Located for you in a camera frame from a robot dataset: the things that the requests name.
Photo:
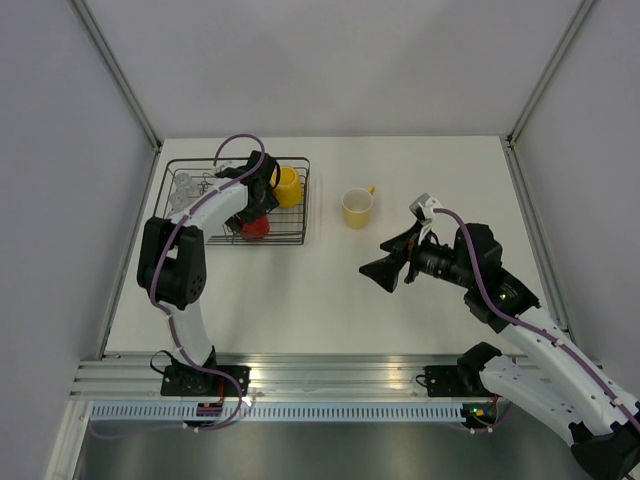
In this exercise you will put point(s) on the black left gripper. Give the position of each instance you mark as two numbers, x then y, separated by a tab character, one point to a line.
269	205

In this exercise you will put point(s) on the clear glass near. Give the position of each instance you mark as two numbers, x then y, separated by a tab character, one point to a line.
178	200

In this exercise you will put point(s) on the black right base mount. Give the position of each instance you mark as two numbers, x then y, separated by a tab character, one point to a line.
444	381

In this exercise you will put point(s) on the pale yellow mug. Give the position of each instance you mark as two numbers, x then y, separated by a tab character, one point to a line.
357	205

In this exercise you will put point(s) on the clear glass far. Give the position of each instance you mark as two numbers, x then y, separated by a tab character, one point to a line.
182	180

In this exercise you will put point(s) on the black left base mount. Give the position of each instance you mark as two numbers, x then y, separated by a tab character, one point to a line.
182	380

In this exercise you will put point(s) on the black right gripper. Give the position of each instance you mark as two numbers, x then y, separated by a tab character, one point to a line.
385	271

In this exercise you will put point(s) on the grey wire dish rack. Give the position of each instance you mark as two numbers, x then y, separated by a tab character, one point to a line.
287	225

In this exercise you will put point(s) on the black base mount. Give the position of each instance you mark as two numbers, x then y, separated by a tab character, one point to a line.
182	380
444	381

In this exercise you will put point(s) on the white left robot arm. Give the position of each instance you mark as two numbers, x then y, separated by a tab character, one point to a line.
172	263

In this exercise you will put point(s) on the clear glass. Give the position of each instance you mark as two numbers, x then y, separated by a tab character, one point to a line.
178	200
184	190
182	180

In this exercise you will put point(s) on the aluminium front rail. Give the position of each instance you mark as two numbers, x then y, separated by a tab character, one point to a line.
273	377

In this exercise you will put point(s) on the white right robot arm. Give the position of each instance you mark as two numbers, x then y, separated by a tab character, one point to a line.
594	416

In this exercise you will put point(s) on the aluminium frame rail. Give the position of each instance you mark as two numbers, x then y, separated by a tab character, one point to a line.
101	45

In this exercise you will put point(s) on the clear glass middle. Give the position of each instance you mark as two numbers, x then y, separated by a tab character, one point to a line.
184	190

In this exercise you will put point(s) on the bright yellow mug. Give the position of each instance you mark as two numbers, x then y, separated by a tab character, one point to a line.
287	186

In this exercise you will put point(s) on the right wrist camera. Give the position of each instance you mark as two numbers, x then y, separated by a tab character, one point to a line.
424	208

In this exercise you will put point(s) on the red mug black handle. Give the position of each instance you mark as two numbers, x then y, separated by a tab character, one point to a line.
253	231

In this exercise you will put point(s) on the white slotted cable duct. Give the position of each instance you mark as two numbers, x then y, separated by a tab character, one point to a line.
281	411

